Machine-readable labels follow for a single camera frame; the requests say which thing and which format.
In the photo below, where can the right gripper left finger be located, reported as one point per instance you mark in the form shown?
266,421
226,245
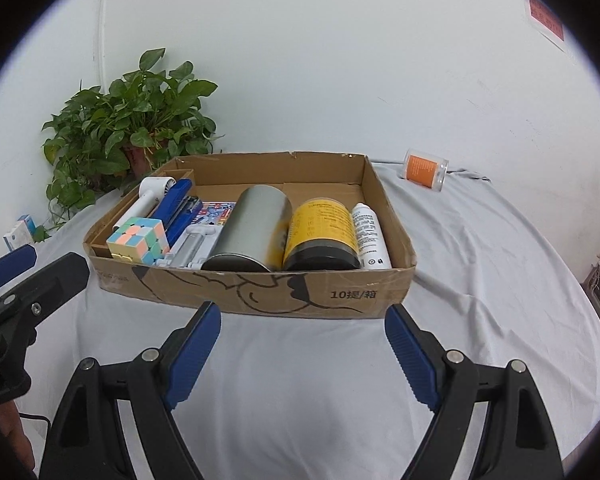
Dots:
86,439

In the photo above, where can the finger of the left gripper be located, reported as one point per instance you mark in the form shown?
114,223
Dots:
16,262
56,284

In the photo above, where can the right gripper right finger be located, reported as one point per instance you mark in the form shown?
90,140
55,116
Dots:
517,440

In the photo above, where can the white handheld fan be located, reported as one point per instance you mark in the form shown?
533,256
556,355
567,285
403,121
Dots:
151,192

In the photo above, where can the blue stapler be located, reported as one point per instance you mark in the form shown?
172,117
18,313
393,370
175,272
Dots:
177,210

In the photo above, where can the person's hand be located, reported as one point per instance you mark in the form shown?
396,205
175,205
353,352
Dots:
11,428

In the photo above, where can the small blue white carton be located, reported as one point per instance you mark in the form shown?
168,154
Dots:
21,233

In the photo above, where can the pastel rubik's cube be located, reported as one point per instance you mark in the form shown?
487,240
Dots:
139,240

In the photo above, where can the green potted plant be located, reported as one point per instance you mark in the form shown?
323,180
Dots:
108,139

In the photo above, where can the white tablecloth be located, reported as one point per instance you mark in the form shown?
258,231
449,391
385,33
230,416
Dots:
290,398

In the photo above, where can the colourful printed flat box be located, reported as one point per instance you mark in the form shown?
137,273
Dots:
213,213

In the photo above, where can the white spray bottle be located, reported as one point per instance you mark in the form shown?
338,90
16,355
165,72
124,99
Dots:
372,248

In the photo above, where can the silver metal can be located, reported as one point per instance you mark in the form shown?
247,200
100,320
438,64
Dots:
253,239

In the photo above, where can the yellow labelled dark jar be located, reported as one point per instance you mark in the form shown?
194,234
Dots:
321,237

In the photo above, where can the orange capped clear container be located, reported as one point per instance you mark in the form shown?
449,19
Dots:
424,169

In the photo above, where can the brown cardboard box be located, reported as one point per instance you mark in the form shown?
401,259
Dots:
348,178

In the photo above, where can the red wall sign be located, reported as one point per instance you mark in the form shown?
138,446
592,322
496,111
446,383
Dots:
547,23

